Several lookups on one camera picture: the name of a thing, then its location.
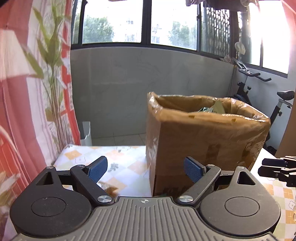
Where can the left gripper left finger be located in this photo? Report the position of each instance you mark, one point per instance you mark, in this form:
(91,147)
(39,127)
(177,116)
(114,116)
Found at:
(85,181)

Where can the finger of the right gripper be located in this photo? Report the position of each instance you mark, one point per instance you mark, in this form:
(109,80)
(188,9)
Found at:
(286,175)
(287,161)

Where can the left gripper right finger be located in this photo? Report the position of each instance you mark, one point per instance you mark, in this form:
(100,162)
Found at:
(204,178)

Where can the white plastic bin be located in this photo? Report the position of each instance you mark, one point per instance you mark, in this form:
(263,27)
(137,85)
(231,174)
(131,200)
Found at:
(85,133)

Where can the checkered floral tablecloth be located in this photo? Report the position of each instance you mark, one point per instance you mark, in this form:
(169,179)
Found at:
(128,172)

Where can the cardboard box with plastic liner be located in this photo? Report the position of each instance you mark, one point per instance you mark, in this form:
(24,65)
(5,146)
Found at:
(176,129)

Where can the green chips bag in box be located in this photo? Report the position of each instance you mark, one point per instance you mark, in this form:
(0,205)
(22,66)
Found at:
(216,108)

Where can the red patterned curtain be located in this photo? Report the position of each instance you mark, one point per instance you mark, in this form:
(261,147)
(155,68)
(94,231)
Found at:
(37,112)

